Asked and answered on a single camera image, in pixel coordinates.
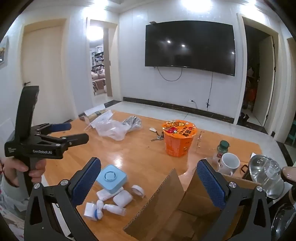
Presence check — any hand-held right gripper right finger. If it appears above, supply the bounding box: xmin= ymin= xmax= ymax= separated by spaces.
xmin=196 ymin=159 xmax=272 ymax=241

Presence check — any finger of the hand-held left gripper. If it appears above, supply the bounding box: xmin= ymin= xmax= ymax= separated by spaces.
xmin=31 ymin=123 xmax=72 ymax=138
xmin=37 ymin=133 xmax=89 ymax=150

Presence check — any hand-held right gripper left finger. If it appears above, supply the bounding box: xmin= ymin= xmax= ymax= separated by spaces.
xmin=24 ymin=157 xmax=102 ymax=241

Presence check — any light blue square device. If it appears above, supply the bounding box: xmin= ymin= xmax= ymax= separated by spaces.
xmin=95 ymin=164 xmax=128 ymax=194

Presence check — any brown cardboard box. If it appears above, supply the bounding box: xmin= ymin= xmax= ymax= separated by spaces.
xmin=122 ymin=168 xmax=263 ymax=241

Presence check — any person's left forearm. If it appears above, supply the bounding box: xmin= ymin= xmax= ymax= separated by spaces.
xmin=0 ymin=173 xmax=29 ymax=205

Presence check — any person's left hand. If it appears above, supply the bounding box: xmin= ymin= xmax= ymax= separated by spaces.
xmin=0 ymin=158 xmax=47 ymax=187

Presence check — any white flat card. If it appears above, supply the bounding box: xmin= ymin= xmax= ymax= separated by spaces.
xmin=96 ymin=189 xmax=116 ymax=201

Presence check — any small white box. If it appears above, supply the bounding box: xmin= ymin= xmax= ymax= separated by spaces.
xmin=84 ymin=202 xmax=97 ymax=219

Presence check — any white mug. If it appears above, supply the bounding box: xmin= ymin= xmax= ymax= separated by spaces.
xmin=218 ymin=153 xmax=241 ymax=176

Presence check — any white and blue mini fan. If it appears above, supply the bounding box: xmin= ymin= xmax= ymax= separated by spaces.
xmin=92 ymin=199 xmax=105 ymax=221

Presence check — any stack of papers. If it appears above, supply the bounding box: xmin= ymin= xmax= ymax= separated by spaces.
xmin=84 ymin=104 xmax=114 ymax=121

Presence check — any clear plastic bag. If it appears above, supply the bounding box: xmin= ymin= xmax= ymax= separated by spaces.
xmin=87 ymin=112 xmax=130 ymax=141

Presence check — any white plastic tube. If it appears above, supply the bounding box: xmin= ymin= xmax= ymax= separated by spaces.
xmin=103 ymin=204 xmax=128 ymax=217

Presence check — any bottle with green cap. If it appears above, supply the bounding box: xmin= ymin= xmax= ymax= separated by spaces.
xmin=211 ymin=140 xmax=230 ymax=168

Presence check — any white rounded case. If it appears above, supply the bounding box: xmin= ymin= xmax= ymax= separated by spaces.
xmin=112 ymin=190 xmax=133 ymax=207

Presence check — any clear plastic wrapper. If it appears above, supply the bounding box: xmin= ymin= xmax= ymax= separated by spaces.
xmin=195 ymin=130 xmax=205 ymax=154

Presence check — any cream closed door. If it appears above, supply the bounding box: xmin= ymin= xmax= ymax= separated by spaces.
xmin=21 ymin=23 xmax=68 ymax=117

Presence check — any white tape roll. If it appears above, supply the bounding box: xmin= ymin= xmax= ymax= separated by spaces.
xmin=131 ymin=184 xmax=146 ymax=198

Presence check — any orange instant noodle cup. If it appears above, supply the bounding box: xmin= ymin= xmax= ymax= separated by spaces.
xmin=161 ymin=120 xmax=198 ymax=158

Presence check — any steel pot with glass lid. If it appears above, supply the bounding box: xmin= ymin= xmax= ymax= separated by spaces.
xmin=240 ymin=154 xmax=286 ymax=199

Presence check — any patterned sofa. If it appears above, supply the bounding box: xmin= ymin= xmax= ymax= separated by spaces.
xmin=92 ymin=71 xmax=107 ymax=96

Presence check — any dark shiny packet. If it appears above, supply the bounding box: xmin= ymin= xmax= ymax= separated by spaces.
xmin=122 ymin=115 xmax=143 ymax=133

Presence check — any bunch of keys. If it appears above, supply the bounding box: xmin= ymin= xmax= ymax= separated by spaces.
xmin=149 ymin=127 xmax=165 ymax=142

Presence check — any dark storage shelf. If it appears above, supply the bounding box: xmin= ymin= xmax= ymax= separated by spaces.
xmin=91 ymin=46 xmax=105 ymax=73

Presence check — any open wooden door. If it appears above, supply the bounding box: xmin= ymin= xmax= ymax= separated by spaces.
xmin=102 ymin=25 xmax=114 ymax=97

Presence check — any steel pan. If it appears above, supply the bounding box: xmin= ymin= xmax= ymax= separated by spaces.
xmin=270 ymin=203 xmax=296 ymax=241

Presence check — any patterned cloth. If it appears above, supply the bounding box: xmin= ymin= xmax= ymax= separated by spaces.
xmin=0 ymin=192 xmax=31 ymax=223

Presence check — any orange hanging clothing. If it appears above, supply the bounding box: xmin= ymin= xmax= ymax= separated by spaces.
xmin=246 ymin=76 xmax=258 ymax=105

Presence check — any cream open door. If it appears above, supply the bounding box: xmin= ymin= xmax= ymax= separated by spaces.
xmin=253 ymin=35 xmax=277 ymax=126

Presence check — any framed wall picture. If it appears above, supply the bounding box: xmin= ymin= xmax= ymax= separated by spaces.
xmin=0 ymin=35 xmax=10 ymax=69

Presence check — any brown rounded handle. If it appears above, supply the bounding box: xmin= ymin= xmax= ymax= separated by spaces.
xmin=281 ymin=166 xmax=296 ymax=182

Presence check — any hanging power cable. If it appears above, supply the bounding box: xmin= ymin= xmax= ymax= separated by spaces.
xmin=205 ymin=71 xmax=213 ymax=110

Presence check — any looped television cable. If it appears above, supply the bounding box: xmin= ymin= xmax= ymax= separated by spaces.
xmin=154 ymin=66 xmax=183 ymax=82

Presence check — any black wall television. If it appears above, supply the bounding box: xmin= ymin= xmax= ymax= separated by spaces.
xmin=145 ymin=20 xmax=236 ymax=77

